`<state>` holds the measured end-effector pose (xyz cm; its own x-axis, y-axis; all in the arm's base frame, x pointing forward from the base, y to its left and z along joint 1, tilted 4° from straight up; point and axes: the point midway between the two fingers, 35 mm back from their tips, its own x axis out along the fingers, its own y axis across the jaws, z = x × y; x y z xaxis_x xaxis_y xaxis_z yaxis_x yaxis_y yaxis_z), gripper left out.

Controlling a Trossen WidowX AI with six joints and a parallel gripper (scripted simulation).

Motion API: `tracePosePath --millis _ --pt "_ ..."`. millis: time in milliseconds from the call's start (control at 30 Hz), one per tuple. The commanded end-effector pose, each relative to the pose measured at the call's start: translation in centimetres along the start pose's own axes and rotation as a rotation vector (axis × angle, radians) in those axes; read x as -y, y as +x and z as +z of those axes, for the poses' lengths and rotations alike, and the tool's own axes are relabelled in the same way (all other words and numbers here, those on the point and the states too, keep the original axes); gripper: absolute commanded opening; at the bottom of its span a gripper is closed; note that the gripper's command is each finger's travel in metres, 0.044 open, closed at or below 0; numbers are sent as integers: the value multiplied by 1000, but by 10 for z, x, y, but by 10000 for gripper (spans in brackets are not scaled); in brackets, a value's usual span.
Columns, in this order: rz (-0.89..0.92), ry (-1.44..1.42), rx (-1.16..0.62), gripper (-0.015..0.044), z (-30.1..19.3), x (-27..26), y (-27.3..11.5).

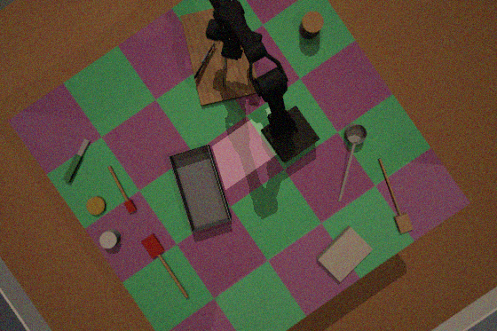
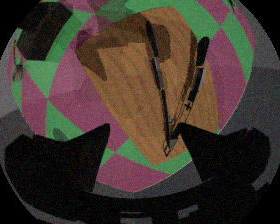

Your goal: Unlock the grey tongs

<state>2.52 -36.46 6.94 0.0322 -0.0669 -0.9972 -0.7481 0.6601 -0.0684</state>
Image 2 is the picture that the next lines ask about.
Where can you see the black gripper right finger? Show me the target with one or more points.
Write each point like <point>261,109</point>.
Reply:
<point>208,150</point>

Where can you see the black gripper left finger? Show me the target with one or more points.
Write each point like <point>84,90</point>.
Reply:
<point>80,156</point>

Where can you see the wooden board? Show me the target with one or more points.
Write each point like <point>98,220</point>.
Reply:
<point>118,62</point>

